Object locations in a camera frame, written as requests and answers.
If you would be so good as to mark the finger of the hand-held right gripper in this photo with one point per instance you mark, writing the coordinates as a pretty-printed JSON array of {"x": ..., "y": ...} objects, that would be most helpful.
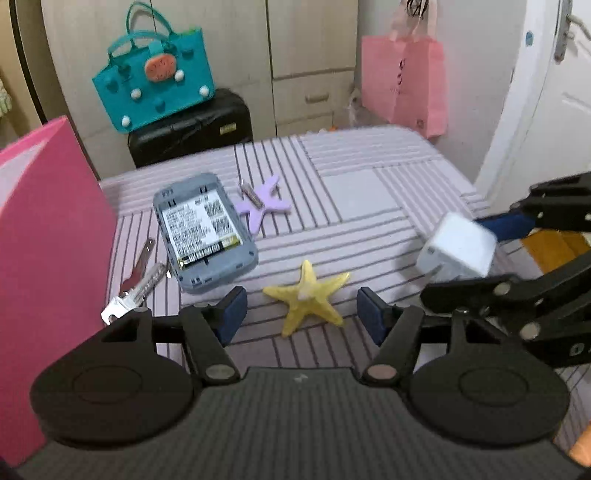
[
  {"x": 466, "y": 294},
  {"x": 508, "y": 228}
]

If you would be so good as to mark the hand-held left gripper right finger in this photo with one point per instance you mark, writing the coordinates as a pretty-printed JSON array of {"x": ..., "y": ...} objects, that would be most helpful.
[{"x": 371, "y": 314}]

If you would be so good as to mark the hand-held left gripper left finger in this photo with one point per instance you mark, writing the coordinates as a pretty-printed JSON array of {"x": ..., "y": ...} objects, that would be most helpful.
[{"x": 233, "y": 312}]

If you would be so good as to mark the white charger plug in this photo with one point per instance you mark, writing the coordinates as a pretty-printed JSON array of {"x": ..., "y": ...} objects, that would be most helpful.
[{"x": 457, "y": 249}]

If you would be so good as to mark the yellow starfish toy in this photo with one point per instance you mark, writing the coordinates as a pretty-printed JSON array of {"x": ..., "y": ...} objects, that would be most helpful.
[{"x": 307, "y": 295}]

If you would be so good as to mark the small silver metal clip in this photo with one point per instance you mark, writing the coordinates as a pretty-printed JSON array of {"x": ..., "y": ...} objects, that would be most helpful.
[{"x": 249, "y": 192}]

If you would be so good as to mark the pink storage box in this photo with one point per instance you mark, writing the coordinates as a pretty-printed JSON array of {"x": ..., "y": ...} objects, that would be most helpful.
[{"x": 46, "y": 254}]

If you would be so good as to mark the grey pocket router yellow strip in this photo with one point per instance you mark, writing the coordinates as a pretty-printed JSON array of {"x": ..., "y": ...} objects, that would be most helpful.
[{"x": 203, "y": 230}]

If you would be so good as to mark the purple starfish toy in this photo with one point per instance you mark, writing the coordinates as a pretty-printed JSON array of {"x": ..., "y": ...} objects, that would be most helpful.
[{"x": 268, "y": 210}]

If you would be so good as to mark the white door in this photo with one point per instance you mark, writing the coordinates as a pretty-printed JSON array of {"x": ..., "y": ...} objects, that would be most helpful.
[{"x": 568, "y": 115}]

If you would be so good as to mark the pink tote bag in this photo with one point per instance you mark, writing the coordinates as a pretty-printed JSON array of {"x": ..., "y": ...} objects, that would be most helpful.
[{"x": 406, "y": 83}]

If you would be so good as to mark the black suitcase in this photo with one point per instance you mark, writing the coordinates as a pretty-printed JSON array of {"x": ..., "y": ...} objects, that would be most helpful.
[{"x": 194, "y": 134}]

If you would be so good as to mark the blue round sticker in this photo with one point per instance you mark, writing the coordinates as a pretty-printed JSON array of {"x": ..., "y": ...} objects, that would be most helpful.
[{"x": 529, "y": 38}]

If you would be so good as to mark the teal felt handbag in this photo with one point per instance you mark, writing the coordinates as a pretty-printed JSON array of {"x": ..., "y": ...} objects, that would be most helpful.
[{"x": 152, "y": 99}]

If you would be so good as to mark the beige wardrobe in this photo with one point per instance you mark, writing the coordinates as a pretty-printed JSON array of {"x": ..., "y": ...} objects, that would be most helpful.
[{"x": 304, "y": 46}]

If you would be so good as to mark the white green fleece jacket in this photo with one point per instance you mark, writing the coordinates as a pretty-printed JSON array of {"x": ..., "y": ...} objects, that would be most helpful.
[{"x": 3, "y": 99}]

